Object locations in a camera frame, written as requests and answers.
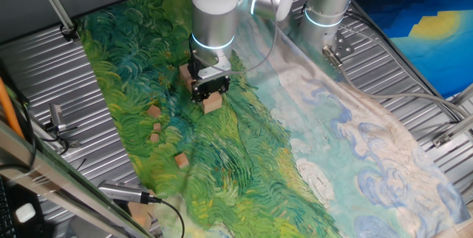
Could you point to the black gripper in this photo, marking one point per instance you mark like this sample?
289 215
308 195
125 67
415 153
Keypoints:
210 84

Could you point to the medium wooden cube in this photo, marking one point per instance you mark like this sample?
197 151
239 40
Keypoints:
181 160

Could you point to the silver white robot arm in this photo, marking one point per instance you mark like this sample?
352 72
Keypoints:
214 12

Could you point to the small wooden cube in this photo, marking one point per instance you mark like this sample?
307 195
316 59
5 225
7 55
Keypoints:
154 111

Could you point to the tiny wooden cube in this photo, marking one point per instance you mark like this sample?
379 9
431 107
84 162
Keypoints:
154 137
157 126

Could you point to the green blue painted cloth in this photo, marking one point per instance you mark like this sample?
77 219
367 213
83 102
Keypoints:
295 138

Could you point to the orange tube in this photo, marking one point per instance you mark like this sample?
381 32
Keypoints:
7 108

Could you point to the blue yellow painted cloth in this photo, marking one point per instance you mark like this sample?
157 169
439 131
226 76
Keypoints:
425 53

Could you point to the white earbuds case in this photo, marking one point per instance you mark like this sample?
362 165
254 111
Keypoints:
26 213

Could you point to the black keyboard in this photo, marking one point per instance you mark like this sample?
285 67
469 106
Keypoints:
4 216

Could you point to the aluminium profile bar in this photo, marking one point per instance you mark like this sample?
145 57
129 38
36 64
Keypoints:
462 125

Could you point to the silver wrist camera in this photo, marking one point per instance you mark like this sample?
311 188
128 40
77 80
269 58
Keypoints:
214 71

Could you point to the silver ribbed camera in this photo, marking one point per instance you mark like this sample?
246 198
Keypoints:
118 191

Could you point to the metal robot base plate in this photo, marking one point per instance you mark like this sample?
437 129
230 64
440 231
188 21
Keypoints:
343 46

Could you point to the grey black camera mount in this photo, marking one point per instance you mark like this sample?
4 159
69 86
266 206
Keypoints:
56 116

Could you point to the aluminium frame beam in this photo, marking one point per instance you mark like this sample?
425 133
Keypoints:
55 179

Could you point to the metal corner bracket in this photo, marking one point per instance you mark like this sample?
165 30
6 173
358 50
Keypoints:
441 140

